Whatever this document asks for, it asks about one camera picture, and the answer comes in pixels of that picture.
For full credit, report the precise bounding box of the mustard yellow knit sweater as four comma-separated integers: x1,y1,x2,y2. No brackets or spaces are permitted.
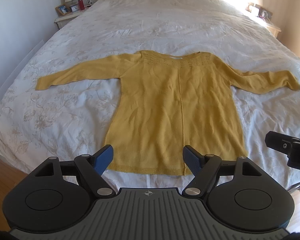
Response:
36,50,300,176

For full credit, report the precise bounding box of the white floral bedspread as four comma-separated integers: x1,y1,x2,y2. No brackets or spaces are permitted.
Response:
0,0,300,189

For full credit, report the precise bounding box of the right wooden nightstand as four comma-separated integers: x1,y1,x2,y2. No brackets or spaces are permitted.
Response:
263,19,282,38

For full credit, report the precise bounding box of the white left nightstand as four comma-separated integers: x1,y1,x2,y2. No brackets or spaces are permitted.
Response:
54,8,89,30

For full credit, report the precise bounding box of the small alarm clock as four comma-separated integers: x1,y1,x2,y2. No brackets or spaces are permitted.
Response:
70,4,79,12

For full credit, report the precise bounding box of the wooden photo frame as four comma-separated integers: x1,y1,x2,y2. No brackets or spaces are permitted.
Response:
55,4,71,16

